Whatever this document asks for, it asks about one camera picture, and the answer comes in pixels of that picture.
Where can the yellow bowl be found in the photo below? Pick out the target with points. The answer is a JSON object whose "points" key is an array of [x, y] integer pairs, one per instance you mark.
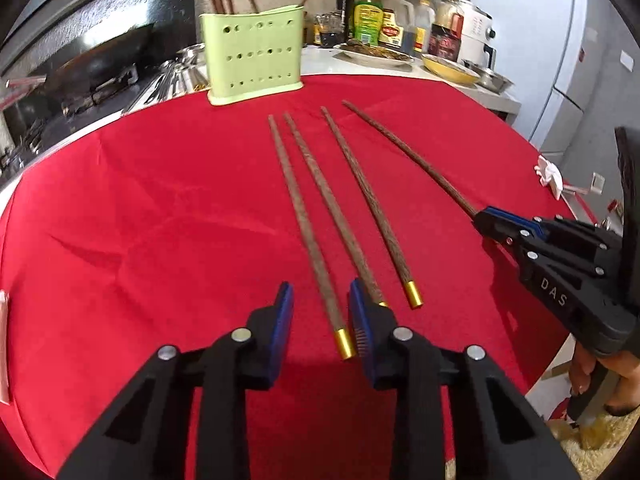
{"points": [[450, 71]]}

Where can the cream fluffy rug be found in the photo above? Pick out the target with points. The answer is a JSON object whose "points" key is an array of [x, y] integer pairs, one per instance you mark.
{"points": [[590, 452]]}

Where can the dark soy sauce bottle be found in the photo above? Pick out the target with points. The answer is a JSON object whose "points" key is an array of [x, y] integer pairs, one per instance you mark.
{"points": [[345, 10]]}

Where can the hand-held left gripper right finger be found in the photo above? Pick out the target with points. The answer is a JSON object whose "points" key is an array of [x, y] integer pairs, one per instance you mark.
{"points": [[361, 325]]}

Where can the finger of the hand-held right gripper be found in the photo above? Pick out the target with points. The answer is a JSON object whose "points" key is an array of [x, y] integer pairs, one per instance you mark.
{"points": [[515, 220], [500, 232]]}

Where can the steel bowl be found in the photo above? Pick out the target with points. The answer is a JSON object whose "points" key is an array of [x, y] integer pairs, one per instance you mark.
{"points": [[492, 80]]}

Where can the gas stove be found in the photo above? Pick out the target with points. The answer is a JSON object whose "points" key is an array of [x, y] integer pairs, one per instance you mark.
{"points": [[75, 110]]}

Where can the white kitchen appliance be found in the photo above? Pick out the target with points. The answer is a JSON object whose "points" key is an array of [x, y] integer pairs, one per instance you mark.
{"points": [[477, 30]]}

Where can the large oil jug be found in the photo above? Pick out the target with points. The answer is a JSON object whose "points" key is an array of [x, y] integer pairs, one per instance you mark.
{"points": [[396, 22]]}

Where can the person's right hand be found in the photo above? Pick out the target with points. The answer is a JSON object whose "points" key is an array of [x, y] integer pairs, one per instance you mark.
{"points": [[625, 385]]}

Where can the green perforated utensil holder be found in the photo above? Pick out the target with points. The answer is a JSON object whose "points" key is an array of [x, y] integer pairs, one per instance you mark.
{"points": [[250, 55]]}

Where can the wooden chopstick gold tip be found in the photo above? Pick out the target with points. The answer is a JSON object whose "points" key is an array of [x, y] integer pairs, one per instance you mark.
{"points": [[410, 155], [370, 205], [325, 195], [310, 240]]}

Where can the white vinegar bottle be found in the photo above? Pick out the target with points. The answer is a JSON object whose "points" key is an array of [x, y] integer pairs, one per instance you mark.
{"points": [[424, 25]]}

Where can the white refrigerator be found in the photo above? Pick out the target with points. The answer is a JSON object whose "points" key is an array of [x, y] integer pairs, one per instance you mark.
{"points": [[550, 35]]}

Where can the glass cup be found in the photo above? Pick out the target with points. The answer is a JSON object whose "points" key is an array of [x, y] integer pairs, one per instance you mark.
{"points": [[330, 30]]}

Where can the black wok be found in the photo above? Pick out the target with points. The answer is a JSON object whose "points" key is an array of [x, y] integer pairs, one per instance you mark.
{"points": [[110, 55]]}

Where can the crumpled white tissue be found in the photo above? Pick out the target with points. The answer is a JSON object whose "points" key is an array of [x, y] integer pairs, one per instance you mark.
{"points": [[549, 175]]}

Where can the red tablecloth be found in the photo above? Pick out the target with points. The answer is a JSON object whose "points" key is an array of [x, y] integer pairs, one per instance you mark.
{"points": [[150, 210]]}

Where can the green plastic bottle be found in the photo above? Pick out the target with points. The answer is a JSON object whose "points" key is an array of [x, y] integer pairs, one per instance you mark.
{"points": [[368, 17]]}

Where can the plate of cooked food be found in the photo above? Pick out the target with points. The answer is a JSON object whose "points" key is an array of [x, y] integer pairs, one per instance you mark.
{"points": [[372, 53]]}

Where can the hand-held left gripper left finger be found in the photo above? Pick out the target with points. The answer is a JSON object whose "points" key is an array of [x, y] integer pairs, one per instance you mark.
{"points": [[281, 325]]}

